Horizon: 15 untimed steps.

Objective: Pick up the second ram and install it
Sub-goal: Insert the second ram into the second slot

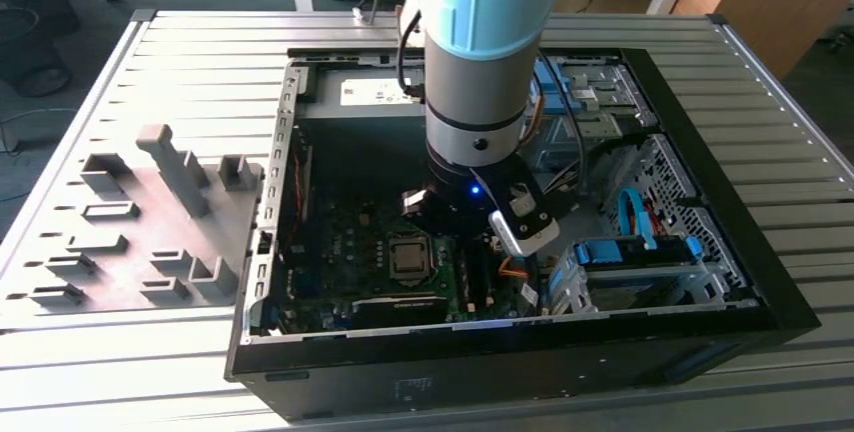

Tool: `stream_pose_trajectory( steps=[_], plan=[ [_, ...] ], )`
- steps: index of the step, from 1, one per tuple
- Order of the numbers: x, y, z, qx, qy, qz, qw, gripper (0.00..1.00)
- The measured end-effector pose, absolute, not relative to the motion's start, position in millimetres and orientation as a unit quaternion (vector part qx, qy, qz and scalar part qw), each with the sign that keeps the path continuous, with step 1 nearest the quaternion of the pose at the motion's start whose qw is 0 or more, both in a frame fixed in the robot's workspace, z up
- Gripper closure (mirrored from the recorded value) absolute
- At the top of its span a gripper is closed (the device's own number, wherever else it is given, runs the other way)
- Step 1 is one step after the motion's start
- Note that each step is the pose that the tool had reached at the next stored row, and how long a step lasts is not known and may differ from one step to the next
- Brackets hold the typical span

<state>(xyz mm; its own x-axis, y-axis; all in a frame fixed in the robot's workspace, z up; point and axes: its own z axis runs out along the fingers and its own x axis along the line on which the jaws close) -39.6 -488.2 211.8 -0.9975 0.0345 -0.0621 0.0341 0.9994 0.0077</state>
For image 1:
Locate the grey metal disk bay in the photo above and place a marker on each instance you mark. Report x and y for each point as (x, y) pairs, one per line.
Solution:
(667, 284)

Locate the black camera bracket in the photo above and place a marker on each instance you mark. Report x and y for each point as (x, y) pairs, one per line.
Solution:
(500, 182)

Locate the black graphics card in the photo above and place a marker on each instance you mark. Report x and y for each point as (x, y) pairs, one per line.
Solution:
(400, 309)

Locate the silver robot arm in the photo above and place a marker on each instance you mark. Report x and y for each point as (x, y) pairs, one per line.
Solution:
(480, 77)

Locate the grey parts rack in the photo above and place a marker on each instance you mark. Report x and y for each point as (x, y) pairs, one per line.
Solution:
(133, 252)

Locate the silver CPU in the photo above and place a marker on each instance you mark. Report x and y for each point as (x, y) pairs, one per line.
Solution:
(409, 258)

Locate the green motherboard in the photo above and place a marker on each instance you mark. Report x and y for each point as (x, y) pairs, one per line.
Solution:
(346, 232)

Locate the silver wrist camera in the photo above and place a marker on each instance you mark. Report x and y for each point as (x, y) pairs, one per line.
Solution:
(527, 234)

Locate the black wheeled bin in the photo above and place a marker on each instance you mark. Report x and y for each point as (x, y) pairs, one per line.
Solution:
(33, 52)

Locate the blue drive bay latch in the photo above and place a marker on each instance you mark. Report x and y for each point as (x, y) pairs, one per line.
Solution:
(556, 92)

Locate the grey power supply unit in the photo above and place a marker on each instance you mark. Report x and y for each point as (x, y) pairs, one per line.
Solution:
(326, 109)

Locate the black PC case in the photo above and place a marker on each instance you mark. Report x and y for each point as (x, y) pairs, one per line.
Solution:
(467, 367)

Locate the blue disk carrier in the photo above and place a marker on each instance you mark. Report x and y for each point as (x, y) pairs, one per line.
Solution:
(607, 252)

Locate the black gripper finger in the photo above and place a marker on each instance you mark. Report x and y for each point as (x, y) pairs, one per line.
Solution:
(416, 204)

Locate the grey metal drive cage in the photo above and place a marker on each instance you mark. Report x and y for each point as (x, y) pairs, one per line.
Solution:
(613, 97)

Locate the wooden cabinet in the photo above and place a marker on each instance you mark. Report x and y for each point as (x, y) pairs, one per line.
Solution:
(787, 2)

